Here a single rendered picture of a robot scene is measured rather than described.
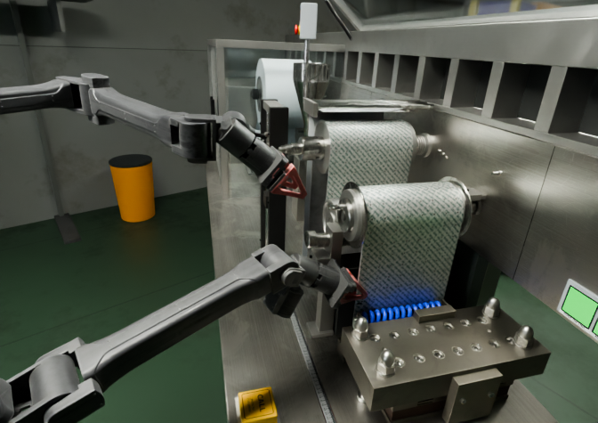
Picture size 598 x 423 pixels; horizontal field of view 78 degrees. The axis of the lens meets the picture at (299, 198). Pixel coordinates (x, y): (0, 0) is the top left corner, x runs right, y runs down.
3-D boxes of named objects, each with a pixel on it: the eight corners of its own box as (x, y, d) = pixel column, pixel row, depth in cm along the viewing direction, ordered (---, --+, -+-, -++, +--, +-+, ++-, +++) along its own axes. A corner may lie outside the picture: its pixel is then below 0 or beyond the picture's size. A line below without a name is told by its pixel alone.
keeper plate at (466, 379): (441, 416, 75) (452, 376, 70) (482, 406, 77) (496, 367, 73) (448, 427, 72) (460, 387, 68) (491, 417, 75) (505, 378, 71)
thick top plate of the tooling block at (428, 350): (339, 348, 83) (342, 327, 80) (489, 322, 92) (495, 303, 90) (369, 412, 68) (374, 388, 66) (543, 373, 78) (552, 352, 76)
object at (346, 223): (341, 237, 83) (335, 207, 86) (350, 237, 83) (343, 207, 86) (351, 224, 76) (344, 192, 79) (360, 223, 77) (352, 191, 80)
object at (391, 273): (353, 314, 85) (361, 245, 78) (441, 301, 91) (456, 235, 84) (354, 315, 85) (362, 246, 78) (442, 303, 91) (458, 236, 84)
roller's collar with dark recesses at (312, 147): (296, 157, 103) (297, 134, 101) (317, 156, 105) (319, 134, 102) (303, 163, 98) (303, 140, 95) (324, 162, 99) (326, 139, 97)
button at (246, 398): (238, 400, 77) (238, 392, 76) (270, 394, 79) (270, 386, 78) (242, 432, 71) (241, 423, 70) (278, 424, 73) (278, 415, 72)
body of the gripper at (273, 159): (268, 189, 71) (238, 166, 67) (258, 173, 80) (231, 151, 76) (290, 164, 70) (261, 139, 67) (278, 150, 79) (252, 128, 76)
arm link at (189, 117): (185, 164, 69) (183, 117, 65) (189, 144, 79) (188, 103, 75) (250, 164, 71) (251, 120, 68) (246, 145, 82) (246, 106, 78)
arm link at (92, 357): (36, 419, 46) (26, 357, 53) (55, 442, 49) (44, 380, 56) (305, 262, 67) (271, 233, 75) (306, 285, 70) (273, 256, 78)
